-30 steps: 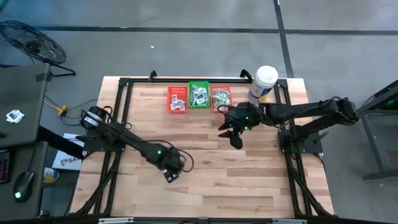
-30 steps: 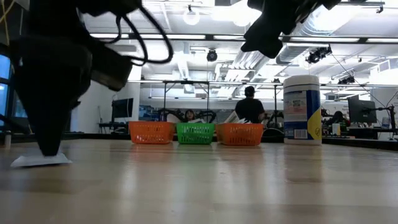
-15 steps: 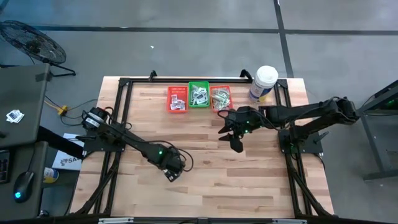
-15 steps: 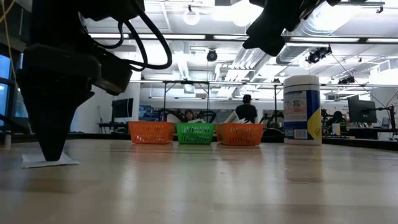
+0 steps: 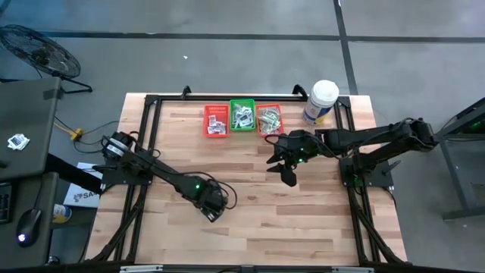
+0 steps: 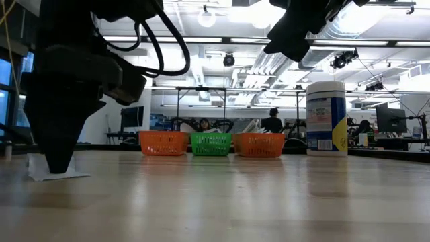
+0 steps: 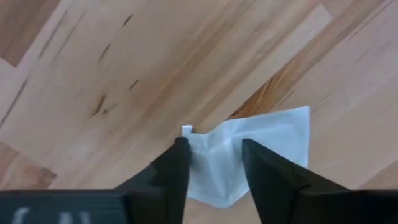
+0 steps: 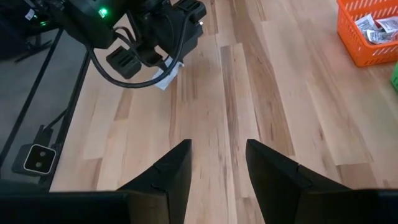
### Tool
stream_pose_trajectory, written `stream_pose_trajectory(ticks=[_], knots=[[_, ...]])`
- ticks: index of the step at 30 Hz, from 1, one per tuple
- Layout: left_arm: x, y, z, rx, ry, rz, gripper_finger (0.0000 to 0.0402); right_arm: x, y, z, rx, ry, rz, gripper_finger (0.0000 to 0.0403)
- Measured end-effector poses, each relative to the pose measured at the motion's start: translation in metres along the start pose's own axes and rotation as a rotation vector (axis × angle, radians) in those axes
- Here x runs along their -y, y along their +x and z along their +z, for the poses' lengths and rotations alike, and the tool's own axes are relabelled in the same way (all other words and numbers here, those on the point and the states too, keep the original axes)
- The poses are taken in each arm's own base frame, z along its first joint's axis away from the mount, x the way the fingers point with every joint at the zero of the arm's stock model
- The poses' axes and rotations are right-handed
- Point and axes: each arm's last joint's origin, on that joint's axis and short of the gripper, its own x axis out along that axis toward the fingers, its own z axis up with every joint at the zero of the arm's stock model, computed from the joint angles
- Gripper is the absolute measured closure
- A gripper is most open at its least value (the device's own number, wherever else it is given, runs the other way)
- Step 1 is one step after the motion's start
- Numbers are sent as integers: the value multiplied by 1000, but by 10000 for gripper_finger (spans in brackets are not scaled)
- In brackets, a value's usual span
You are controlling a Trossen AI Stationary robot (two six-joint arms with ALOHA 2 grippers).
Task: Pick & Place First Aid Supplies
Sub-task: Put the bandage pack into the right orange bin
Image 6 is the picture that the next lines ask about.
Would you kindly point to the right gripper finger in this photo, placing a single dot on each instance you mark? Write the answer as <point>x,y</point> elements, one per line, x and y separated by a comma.
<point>282,33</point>
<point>300,43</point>

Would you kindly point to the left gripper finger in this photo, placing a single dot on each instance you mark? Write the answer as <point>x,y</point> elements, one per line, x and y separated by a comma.
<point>77,107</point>
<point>43,111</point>

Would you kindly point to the white packet black print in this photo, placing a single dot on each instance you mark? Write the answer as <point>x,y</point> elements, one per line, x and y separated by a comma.
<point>213,130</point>
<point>37,171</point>

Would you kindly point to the black background robot arm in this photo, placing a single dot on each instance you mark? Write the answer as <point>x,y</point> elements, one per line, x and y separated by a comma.
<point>299,129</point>
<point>183,123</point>
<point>225,123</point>

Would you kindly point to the large window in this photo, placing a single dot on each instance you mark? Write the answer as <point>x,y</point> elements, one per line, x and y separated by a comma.
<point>5,72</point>

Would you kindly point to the black monitor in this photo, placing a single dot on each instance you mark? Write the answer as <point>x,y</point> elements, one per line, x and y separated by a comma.
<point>131,117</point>
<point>391,119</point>

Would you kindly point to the black overhead light bar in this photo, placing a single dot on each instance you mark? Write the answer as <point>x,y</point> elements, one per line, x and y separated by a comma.
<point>208,39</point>

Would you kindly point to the white blue wipes canister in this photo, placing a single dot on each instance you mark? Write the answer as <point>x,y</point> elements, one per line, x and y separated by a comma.
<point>326,117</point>

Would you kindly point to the person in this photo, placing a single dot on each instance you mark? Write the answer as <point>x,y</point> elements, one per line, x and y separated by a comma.
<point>364,129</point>
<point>272,122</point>
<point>205,125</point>

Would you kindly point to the black metal rack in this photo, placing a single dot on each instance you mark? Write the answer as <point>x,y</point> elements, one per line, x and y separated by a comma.
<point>177,111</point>

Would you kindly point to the orange plastic basket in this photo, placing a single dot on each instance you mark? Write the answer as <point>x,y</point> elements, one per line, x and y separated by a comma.
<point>163,142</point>
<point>258,144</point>

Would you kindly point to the white cup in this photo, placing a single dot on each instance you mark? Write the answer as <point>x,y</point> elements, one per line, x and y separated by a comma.
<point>363,138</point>

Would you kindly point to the green plastic basket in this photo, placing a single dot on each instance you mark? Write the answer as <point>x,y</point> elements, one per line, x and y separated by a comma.
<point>211,144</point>

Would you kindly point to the black rig camera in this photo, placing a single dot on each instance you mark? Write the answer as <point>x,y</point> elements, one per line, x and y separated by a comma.
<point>342,60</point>
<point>374,86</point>

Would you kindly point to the white cylinder post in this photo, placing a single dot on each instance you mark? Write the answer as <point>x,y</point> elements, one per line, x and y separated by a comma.
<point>8,153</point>

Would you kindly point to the round black ceiling camera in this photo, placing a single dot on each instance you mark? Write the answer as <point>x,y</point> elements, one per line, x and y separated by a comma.
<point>229,60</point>

